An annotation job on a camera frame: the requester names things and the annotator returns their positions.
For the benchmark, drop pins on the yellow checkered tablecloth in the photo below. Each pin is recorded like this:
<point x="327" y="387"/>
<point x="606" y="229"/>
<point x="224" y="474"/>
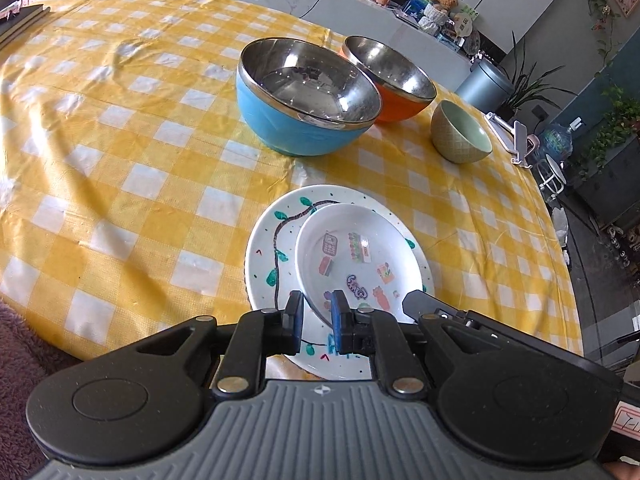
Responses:
<point x="125" y="160"/>

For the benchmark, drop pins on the white round stool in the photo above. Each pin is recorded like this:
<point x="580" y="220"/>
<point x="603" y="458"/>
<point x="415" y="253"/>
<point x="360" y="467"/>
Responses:
<point x="552" y="172"/>

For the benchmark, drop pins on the white marble tv console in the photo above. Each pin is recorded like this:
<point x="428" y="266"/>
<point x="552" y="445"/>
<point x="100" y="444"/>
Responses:
<point x="350" y="10"/>

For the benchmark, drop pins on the blue water jug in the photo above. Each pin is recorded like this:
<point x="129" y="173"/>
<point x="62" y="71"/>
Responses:
<point x="557" y="140"/>

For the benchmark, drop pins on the grey cabinet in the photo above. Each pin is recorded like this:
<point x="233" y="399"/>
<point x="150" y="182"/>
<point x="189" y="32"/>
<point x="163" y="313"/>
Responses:
<point x="615" y="195"/>

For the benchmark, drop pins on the brown teddy bear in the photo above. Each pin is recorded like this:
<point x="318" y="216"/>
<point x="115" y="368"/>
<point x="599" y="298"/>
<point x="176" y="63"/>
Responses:
<point x="445" y="1"/>

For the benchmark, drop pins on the blue steel bowl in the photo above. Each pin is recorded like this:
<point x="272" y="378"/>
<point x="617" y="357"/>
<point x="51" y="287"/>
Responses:
<point x="295" y="125"/>

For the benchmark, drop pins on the grey-blue trash can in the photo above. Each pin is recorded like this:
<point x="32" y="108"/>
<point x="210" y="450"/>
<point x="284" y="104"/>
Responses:
<point x="482" y="85"/>

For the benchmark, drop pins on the white phone stand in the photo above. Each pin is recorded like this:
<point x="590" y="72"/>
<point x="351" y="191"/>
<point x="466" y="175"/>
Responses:
<point x="520" y="140"/>

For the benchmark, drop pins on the white hand-painted plate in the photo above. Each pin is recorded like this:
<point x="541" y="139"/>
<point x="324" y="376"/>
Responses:
<point x="272" y="240"/>

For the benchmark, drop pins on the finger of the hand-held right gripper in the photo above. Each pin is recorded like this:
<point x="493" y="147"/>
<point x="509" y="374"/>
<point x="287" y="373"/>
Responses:
<point x="422" y="305"/>

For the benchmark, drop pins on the small white sticker plate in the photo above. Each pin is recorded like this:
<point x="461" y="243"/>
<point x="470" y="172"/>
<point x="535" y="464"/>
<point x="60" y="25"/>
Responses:
<point x="360" y="230"/>

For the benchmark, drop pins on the hanging vine plant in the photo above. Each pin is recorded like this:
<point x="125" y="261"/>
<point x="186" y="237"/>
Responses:
<point x="602" y="15"/>

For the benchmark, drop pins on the potted snake plant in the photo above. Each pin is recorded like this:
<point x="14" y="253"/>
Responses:
<point x="525" y="90"/>

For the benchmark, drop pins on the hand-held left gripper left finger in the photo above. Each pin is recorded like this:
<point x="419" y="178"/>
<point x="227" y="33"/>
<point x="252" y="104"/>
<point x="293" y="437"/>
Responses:
<point x="296" y="320"/>

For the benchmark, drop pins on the black bin with tissues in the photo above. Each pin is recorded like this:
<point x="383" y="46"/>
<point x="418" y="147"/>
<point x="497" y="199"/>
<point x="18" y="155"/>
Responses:
<point x="561" y="225"/>

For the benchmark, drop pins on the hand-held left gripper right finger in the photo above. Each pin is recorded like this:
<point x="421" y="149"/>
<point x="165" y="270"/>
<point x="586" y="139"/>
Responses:
<point x="340" y="322"/>

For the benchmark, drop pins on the green ceramic bowl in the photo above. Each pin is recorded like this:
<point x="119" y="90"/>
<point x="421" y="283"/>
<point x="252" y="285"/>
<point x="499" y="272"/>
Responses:
<point x="452" y="137"/>

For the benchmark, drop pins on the black notebook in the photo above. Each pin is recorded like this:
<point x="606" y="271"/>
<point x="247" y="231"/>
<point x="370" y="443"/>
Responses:
<point x="22" y="20"/>

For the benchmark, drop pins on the trailing pothos plant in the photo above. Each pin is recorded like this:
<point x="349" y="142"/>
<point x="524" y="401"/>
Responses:
<point x="612" y="130"/>

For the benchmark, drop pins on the orange steel bowl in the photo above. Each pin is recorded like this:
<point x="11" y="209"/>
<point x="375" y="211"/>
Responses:
<point x="400" y="105"/>

